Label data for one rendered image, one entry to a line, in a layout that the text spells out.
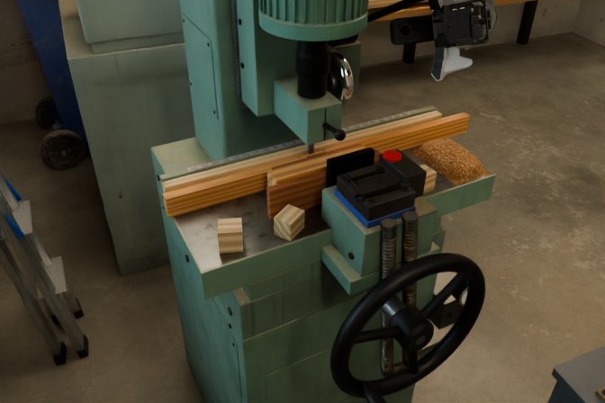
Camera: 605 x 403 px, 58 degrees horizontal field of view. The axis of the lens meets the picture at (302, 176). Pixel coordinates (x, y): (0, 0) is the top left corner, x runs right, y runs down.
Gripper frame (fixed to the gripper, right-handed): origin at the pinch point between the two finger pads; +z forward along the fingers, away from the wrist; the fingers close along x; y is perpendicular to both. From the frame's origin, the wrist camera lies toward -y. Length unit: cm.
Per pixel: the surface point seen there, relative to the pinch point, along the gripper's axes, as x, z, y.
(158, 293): 79, -55, -119
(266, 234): 28.1, 12.4, -27.3
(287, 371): 59, 6, -33
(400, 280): 32.4, 18.6, -3.5
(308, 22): -4.3, 9.1, -15.3
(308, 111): 9.9, 2.9, -20.5
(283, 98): 7.8, -2.8, -27.7
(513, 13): 6, -360, -13
